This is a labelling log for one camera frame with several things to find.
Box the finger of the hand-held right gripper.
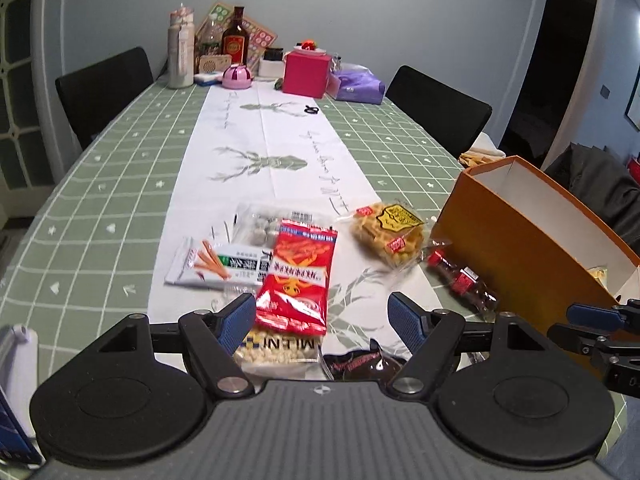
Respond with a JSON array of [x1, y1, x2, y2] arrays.
[[546, 323, 640, 362], [566, 298, 640, 332]]

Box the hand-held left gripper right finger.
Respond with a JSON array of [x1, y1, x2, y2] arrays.
[[387, 291, 546, 399]]

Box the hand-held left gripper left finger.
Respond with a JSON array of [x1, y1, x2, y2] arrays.
[[97, 292, 257, 400]]

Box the yellow waffle biscuit packet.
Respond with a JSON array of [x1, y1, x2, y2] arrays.
[[349, 201, 437, 269]]

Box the orange cardboard box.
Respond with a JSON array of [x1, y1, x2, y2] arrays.
[[430, 155, 640, 382]]

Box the clear packet of pale nuts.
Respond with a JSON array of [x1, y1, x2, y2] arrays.
[[234, 326, 322, 378]]

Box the dark brown snack packet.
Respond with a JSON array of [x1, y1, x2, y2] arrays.
[[322, 339, 409, 382]]

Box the white packet with orange sticks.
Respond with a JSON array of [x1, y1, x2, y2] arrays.
[[164, 237, 275, 292]]

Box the dark snack packet red label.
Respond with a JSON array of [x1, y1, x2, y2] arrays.
[[426, 248, 499, 317]]

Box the clear packet of white balls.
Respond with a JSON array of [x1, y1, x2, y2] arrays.
[[231, 202, 327, 252]]

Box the dark jacket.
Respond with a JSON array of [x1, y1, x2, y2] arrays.
[[544, 142, 640, 242]]

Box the white table runner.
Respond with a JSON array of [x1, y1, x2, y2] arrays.
[[146, 80, 443, 381]]

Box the green checked tablecloth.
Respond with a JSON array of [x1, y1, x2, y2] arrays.
[[0, 74, 630, 466]]

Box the yellow snack sticks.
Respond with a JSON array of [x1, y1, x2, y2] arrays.
[[458, 151, 502, 169]]

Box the white folded cloth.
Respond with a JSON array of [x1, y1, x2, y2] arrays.
[[465, 132, 507, 159]]

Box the black chair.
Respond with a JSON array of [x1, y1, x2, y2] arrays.
[[385, 65, 494, 159], [55, 46, 154, 152]]

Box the white plastic object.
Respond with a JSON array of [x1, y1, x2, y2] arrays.
[[0, 324, 39, 441]]

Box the purple tissue pack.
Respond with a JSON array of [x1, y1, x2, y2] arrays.
[[327, 62, 387, 106]]

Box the pink round container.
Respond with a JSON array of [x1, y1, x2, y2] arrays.
[[222, 63, 254, 91]]

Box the pink square box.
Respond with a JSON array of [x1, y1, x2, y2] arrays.
[[282, 51, 332, 99]]

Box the white box with black top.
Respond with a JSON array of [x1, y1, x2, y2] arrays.
[[257, 47, 286, 79]]

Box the small beige box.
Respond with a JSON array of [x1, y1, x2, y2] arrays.
[[198, 53, 232, 76]]

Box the tall white bottle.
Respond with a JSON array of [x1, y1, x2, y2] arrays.
[[167, 3, 196, 90]]

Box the dark brown liquor bottle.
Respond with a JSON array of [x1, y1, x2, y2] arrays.
[[221, 6, 250, 69]]

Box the board with round stickers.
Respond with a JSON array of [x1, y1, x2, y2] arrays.
[[194, 0, 279, 74]]

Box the white lid with red toy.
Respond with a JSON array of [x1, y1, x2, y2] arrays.
[[292, 39, 329, 56]]

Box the clear plastic bottle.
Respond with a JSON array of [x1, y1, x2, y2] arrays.
[[199, 14, 224, 57]]

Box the framed wall picture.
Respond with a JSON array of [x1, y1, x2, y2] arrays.
[[624, 67, 640, 134]]

